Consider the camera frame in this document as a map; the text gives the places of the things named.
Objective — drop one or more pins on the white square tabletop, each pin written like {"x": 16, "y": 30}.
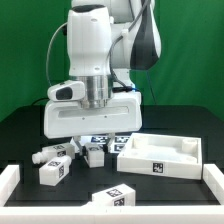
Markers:
{"x": 162, "y": 155}

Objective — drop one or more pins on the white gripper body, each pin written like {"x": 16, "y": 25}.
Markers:
{"x": 67, "y": 119}

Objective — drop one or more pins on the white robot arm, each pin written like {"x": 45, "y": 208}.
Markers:
{"x": 106, "y": 40}

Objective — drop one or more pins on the white U-shaped fence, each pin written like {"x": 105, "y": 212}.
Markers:
{"x": 89, "y": 214}

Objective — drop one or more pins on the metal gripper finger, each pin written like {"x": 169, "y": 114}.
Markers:
{"x": 109, "y": 141}
{"x": 82, "y": 150}

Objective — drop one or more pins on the white marker tag sheet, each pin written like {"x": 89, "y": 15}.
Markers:
{"x": 118, "y": 144}

